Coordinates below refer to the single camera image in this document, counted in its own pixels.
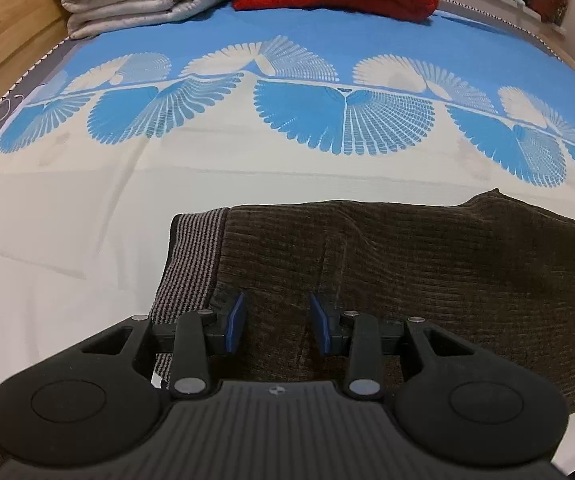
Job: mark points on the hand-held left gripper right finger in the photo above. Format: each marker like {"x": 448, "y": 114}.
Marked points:
{"x": 317, "y": 322}

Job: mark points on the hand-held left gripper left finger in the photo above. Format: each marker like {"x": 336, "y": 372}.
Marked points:
{"x": 237, "y": 322}

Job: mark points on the dark brown knitted sweater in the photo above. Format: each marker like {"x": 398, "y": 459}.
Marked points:
{"x": 417, "y": 270}

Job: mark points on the blue white printed bed sheet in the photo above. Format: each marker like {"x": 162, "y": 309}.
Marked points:
{"x": 267, "y": 170}

